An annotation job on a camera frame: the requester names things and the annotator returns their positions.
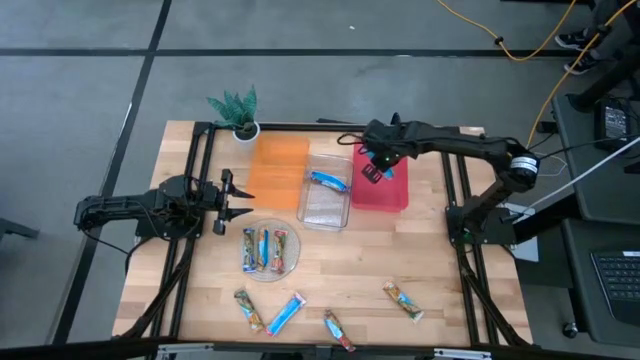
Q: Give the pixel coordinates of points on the green and brown granola bar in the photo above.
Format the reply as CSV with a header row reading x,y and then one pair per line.
x,y
248,310

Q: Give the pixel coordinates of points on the black aluminium table frame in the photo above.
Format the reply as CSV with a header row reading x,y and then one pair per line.
x,y
300,127

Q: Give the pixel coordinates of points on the clear plastic container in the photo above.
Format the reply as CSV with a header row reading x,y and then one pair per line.
x,y
322,210

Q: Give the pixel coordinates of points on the red plastic tray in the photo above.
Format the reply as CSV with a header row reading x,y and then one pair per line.
x,y
380,197

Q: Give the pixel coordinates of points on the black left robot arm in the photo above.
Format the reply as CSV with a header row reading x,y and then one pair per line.
x,y
115,207

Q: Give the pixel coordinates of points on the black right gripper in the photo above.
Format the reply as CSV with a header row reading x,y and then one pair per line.
x,y
387,142

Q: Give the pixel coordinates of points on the white rod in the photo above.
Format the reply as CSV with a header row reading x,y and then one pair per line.
x,y
590,174

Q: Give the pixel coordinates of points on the black desk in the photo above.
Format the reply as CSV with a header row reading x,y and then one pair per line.
x,y
580,280

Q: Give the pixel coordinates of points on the black laptop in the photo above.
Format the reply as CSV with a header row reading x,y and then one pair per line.
x,y
620,285

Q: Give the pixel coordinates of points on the chewy granola bar red ends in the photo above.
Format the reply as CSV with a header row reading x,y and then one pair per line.
x,y
338,330

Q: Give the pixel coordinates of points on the black caster wheel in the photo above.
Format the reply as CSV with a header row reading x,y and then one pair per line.
x,y
570,330

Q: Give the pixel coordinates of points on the grey chair leg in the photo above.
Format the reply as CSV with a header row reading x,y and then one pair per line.
x,y
15,229

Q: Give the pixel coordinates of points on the black power adapter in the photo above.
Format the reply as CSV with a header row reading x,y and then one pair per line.
x,y
614,122

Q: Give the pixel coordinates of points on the black stand leg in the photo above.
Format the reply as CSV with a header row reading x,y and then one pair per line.
x,y
600,92

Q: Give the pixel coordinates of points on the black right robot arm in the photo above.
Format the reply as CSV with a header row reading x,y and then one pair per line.
x,y
465,145

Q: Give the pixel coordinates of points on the red and green granola bar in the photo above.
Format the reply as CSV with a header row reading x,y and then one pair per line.
x,y
279,250

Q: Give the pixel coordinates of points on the white plant pot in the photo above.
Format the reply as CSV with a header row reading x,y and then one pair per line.
x,y
250,136

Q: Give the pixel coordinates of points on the blue and green granola bar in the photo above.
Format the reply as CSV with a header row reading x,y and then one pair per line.
x,y
249,255

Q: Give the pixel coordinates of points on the orange and cyan granola bar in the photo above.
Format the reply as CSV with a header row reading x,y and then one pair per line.
x,y
402,301

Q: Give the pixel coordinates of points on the silver aluminium bracket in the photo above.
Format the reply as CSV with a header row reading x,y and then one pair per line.
x,y
462,354
185,350

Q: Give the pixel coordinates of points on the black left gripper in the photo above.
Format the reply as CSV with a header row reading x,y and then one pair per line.
x,y
212,200

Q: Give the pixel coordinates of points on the orange plastic tray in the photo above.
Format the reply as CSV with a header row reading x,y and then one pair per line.
x,y
277,170

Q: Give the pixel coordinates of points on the dark blue granola bar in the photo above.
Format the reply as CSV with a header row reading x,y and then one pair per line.
x,y
327,181

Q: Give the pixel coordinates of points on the person's shoe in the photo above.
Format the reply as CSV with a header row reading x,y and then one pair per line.
x,y
582,64
575,39

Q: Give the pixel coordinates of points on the green potted plant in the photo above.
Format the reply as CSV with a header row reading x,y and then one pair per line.
x,y
235,107

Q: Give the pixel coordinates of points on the white paper sheet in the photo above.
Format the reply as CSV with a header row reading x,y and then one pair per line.
x,y
527,252

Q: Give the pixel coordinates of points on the long light blue granola bar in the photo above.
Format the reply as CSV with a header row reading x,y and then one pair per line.
x,y
286,314

